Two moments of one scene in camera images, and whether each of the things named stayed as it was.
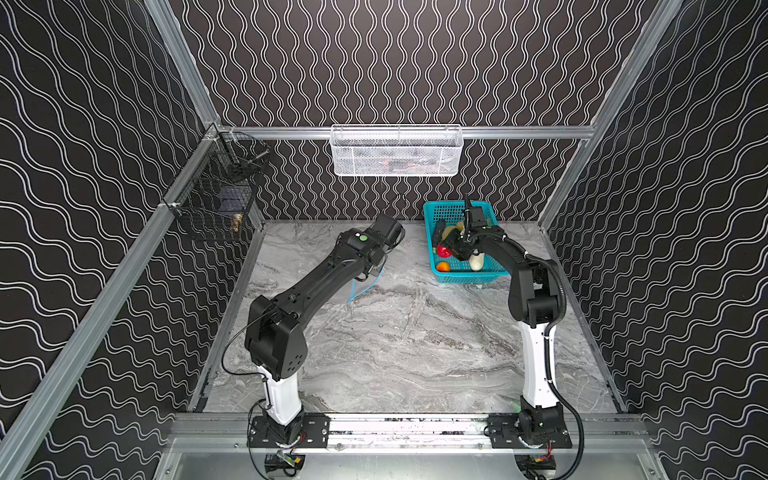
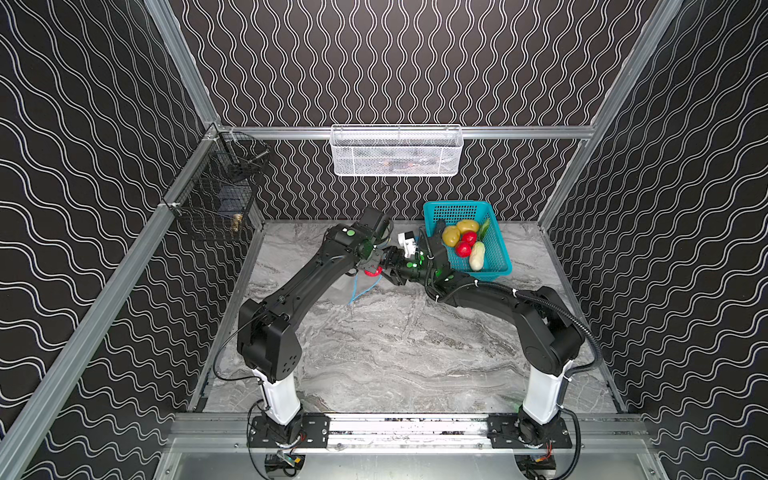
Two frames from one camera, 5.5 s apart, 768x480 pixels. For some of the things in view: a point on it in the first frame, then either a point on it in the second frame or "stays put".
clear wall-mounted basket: x=396 y=150 stays put
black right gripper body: x=469 y=229 → x=395 y=267
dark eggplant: x=438 y=231 stays put
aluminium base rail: x=590 y=432 stays put
